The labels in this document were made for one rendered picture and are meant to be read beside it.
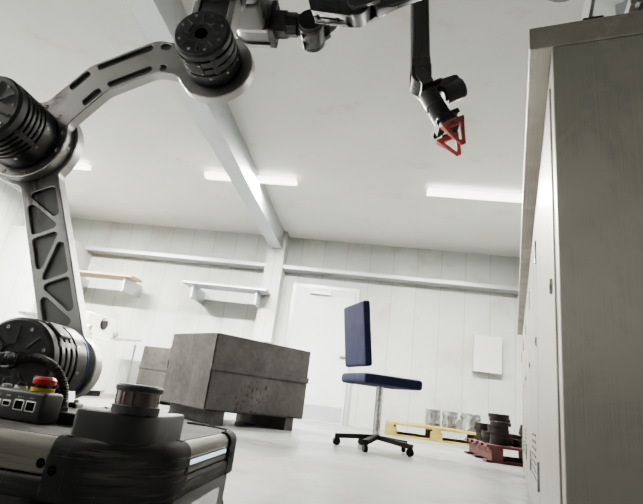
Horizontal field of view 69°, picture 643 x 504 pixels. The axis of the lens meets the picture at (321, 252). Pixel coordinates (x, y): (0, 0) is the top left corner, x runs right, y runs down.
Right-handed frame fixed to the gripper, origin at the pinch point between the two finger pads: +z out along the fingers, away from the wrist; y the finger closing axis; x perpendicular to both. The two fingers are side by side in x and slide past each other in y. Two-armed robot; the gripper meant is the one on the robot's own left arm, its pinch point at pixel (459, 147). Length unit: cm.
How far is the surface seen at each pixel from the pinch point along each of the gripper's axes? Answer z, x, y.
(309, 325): -95, 83, 655
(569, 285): 49, 24, -61
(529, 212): 25.1, -6.4, -1.6
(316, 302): -127, 57, 655
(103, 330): -178, 348, 517
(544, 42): 16, 8, -60
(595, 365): 58, 27, -61
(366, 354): 17, 34, 280
